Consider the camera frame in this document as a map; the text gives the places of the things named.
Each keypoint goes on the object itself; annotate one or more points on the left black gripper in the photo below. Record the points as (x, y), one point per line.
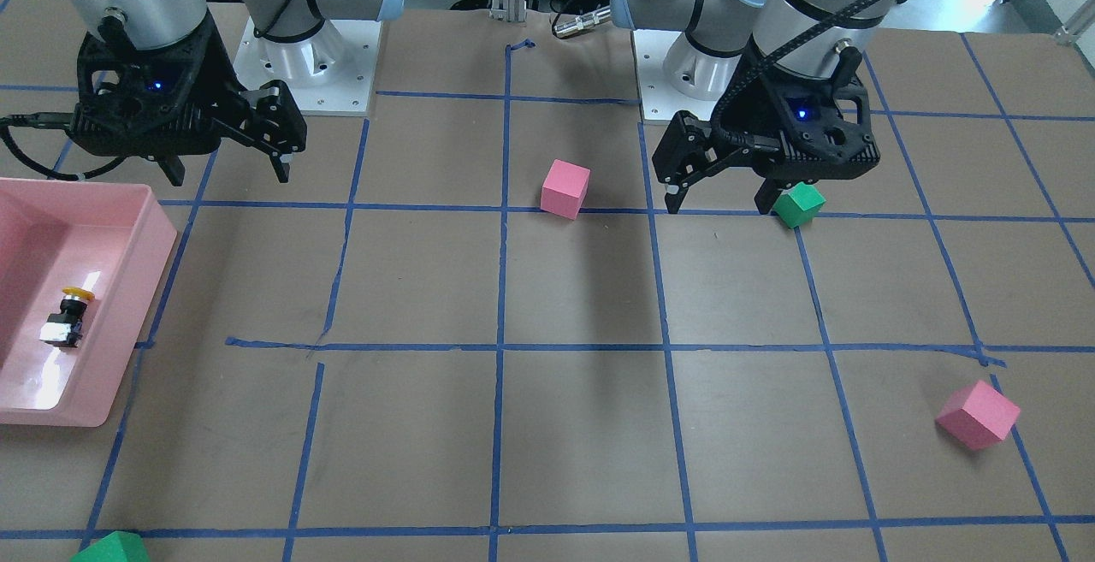
(742, 106)

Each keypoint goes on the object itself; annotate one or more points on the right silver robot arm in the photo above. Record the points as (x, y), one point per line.
(154, 24)

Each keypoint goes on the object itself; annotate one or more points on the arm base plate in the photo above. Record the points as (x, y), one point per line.
(659, 99)
(331, 73)

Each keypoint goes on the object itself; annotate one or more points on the pink plastic bin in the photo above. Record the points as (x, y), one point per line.
(80, 263)

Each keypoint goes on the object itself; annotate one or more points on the pink cube far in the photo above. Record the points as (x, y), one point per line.
(978, 416)

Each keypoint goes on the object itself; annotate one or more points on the pink cube centre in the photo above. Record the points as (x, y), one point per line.
(564, 189)

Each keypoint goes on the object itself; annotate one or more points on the pink cube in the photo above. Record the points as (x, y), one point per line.
(978, 416)
(564, 189)

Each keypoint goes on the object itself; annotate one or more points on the green cube at edge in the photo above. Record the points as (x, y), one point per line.
(117, 546)

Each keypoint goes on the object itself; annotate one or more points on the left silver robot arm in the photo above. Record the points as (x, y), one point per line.
(803, 37)

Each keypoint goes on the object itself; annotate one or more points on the green cube near gripper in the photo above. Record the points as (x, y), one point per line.
(799, 205)

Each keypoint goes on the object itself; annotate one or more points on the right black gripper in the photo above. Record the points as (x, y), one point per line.
(224, 85)

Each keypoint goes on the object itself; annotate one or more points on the yellow push button switch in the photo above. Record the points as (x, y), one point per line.
(65, 328)

